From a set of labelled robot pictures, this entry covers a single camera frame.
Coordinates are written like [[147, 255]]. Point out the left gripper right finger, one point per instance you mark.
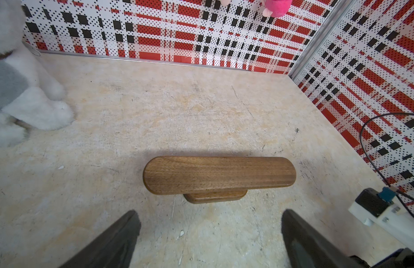
[[307, 248]]

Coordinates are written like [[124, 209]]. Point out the wooden watch stand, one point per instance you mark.
[[216, 179]]

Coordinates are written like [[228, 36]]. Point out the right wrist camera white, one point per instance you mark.
[[373, 207]]

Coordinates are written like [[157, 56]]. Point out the grey white plush dog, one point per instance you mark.
[[28, 93]]

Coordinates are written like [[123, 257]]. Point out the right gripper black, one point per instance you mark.
[[402, 258]]

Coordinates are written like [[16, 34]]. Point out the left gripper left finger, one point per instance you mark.
[[113, 248]]

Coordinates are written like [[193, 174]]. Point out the hanging doll pink shirt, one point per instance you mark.
[[276, 8]]

